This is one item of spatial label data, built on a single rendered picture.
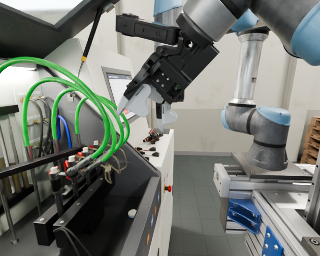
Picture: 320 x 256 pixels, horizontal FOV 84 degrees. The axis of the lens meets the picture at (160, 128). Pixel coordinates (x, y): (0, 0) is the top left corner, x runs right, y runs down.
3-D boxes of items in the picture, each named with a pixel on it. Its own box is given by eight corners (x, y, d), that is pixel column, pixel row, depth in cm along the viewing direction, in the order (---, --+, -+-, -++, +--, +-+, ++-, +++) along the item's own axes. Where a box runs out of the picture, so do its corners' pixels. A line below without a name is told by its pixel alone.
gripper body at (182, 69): (167, 108, 32) (218, 53, 25) (131, 74, 32) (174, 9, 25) (178, 95, 38) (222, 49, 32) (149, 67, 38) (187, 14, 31)
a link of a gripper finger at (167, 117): (176, 135, 52) (177, 103, 50) (156, 134, 53) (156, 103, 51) (177, 132, 55) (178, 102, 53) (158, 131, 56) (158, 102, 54)
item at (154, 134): (158, 146, 111) (158, 137, 110) (141, 145, 113) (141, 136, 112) (163, 135, 133) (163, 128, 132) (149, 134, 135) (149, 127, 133)
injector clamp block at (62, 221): (71, 268, 53) (64, 225, 49) (41, 263, 55) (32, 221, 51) (116, 197, 86) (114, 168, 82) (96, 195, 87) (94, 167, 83)
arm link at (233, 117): (247, 137, 74) (273, -12, 63) (216, 129, 86) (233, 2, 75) (260, 134, 81) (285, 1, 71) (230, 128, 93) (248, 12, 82)
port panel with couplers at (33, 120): (34, 161, 74) (19, 84, 66) (27, 160, 74) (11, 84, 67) (56, 150, 86) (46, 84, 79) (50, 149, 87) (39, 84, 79)
